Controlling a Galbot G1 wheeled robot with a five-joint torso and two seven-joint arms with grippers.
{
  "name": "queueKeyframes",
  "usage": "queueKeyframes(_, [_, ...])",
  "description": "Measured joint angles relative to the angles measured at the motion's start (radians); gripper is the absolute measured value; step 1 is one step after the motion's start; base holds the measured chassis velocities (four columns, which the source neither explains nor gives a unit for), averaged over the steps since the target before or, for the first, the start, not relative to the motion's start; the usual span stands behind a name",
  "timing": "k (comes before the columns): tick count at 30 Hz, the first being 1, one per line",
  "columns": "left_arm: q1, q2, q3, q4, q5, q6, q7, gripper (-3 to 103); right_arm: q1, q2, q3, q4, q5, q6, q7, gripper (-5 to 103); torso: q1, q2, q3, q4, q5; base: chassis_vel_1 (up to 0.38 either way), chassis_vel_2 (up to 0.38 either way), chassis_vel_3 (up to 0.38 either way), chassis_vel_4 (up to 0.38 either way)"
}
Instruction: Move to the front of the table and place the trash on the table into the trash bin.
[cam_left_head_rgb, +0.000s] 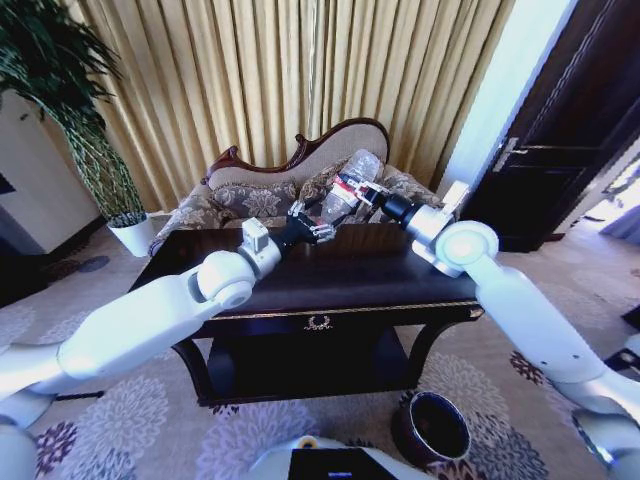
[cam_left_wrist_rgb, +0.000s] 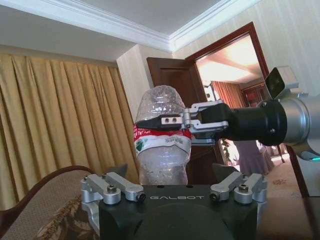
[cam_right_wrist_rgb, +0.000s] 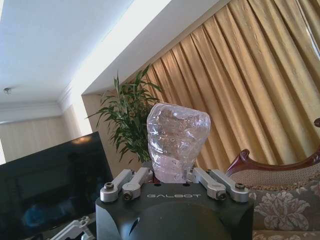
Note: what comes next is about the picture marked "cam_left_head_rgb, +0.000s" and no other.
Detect white cabinet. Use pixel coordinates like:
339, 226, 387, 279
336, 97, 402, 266
0, 88, 107, 257

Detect green potted plant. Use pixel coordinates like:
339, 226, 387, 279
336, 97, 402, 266
0, 0, 147, 227

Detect white robot front shell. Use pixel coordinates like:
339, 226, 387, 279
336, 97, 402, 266
248, 433, 427, 480

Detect dark round trash bin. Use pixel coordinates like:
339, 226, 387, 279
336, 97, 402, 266
391, 390, 473, 470

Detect dark wooden door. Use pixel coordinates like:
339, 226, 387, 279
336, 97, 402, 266
458, 0, 640, 253

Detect wide floral brown cushion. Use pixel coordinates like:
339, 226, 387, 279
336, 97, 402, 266
211, 180, 300, 220

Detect small floral brown cushion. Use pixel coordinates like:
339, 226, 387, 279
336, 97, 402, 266
298, 158, 352, 204

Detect golden pleated curtain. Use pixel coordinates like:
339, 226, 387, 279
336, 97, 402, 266
63, 0, 517, 214

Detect white plant pot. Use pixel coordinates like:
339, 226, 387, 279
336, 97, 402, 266
106, 211, 156, 259

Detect silver door handle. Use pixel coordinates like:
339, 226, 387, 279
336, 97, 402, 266
493, 136, 530, 174

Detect ornate beige wooden-framed sofa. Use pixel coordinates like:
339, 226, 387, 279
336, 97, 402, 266
148, 117, 447, 254

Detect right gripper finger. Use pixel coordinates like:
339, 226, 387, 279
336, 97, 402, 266
343, 174, 387, 197
346, 192, 380, 212

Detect dark wooden table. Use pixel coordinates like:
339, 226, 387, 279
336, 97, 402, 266
127, 221, 485, 407

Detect clear plastic bottle red label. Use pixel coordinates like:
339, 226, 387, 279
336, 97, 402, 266
317, 148, 385, 228

